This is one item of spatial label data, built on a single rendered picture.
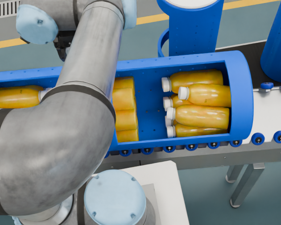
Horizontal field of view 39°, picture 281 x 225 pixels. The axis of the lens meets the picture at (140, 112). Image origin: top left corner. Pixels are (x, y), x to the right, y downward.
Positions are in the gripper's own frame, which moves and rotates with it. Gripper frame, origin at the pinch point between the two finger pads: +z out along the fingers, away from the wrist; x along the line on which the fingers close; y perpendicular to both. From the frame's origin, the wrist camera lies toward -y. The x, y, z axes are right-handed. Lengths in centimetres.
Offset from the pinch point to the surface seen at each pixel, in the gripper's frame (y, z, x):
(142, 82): 18.8, 31.7, 10.7
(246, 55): 85, 120, 79
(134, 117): 15.7, 22.0, -7.7
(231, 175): 62, 122, 3
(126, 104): 13.7, 18.5, -4.8
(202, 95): 36.8, 18.2, -4.3
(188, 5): 39, 31, 43
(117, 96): 11.3, 16.9, -2.6
